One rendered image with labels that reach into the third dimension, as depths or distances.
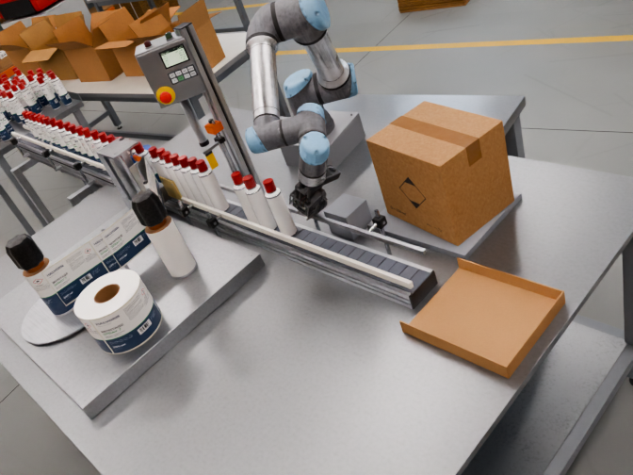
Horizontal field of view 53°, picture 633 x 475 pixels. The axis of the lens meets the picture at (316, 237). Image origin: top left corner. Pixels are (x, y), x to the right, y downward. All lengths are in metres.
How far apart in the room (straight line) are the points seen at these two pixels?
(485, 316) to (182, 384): 0.81
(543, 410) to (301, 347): 0.86
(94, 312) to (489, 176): 1.15
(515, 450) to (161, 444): 1.06
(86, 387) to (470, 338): 1.04
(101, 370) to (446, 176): 1.08
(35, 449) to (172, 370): 1.54
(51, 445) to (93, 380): 1.37
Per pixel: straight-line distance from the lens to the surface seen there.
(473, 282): 1.70
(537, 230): 1.84
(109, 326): 1.83
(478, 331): 1.58
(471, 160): 1.72
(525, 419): 2.16
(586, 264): 1.72
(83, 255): 2.11
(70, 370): 1.97
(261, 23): 1.94
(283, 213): 1.93
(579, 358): 2.30
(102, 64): 4.53
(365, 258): 1.79
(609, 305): 2.77
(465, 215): 1.77
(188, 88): 2.12
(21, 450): 3.33
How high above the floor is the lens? 1.99
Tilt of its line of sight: 35 degrees down
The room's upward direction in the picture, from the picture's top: 22 degrees counter-clockwise
